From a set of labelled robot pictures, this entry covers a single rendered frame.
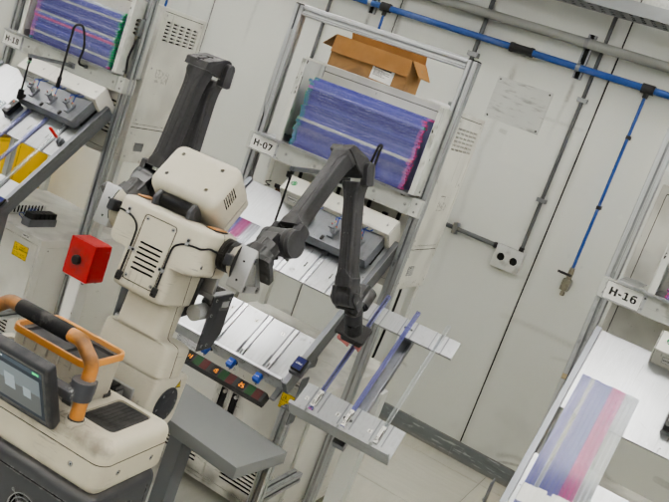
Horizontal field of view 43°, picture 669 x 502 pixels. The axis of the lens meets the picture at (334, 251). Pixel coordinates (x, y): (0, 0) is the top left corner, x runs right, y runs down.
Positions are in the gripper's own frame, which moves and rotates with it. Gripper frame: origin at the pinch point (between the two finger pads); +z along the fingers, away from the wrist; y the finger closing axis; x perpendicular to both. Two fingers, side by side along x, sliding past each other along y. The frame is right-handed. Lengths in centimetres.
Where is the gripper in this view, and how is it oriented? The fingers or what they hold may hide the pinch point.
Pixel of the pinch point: (353, 346)
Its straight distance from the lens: 268.6
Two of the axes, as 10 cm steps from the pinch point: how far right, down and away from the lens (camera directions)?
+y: -8.5, -3.9, 3.5
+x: -5.2, 6.6, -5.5
